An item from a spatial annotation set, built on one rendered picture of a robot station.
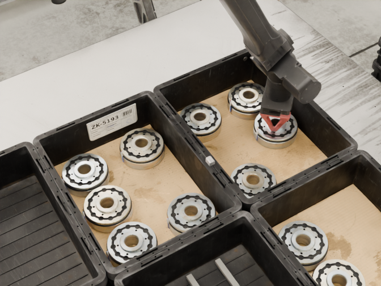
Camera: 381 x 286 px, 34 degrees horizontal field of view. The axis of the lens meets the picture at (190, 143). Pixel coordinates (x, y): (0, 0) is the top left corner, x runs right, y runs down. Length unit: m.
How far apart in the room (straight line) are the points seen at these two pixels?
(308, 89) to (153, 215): 0.42
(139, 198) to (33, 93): 0.59
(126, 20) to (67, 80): 1.37
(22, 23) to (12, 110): 1.51
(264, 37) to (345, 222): 0.44
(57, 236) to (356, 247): 0.63
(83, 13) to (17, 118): 1.56
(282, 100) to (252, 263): 0.36
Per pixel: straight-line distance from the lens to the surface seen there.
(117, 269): 1.19
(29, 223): 1.40
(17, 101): 1.85
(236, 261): 1.31
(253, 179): 1.40
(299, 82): 1.29
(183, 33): 1.99
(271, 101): 1.40
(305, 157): 1.48
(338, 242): 1.35
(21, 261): 1.36
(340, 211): 1.40
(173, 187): 1.41
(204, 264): 1.30
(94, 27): 3.19
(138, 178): 1.43
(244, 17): 1.11
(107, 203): 1.38
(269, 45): 1.23
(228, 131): 1.52
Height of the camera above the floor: 1.95
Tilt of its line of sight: 49 degrees down
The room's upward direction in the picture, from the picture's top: 2 degrees counter-clockwise
